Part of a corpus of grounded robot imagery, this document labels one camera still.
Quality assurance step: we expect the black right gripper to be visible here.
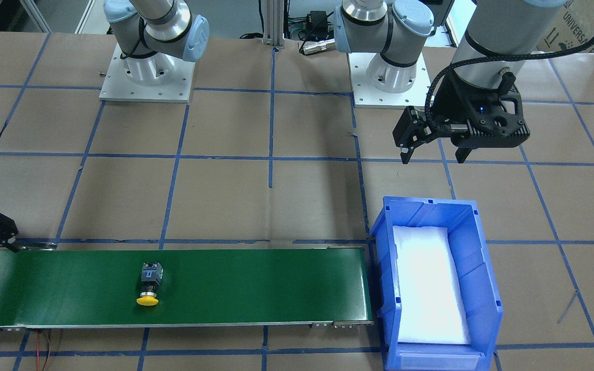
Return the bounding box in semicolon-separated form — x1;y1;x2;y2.
427;71;522;142

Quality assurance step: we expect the yellow push button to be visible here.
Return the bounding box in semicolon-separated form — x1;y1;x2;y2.
136;262;163;306

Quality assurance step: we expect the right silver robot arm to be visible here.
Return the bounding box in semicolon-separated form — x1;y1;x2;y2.
0;1;530;252

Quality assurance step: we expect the green conveyor belt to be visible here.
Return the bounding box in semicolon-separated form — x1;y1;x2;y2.
0;247;373;329

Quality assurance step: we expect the blue source bin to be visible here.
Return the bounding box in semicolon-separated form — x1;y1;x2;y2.
371;196;504;370

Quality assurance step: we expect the white foam in source bin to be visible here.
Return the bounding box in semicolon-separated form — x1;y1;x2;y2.
393;226;471;345

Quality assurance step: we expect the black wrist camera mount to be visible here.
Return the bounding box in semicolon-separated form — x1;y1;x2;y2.
456;71;531;148

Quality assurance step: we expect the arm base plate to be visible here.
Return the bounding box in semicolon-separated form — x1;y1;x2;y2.
348;53;431;109
99;45;195;104

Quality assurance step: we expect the aluminium frame post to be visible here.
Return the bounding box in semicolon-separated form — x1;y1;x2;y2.
261;1;287;49

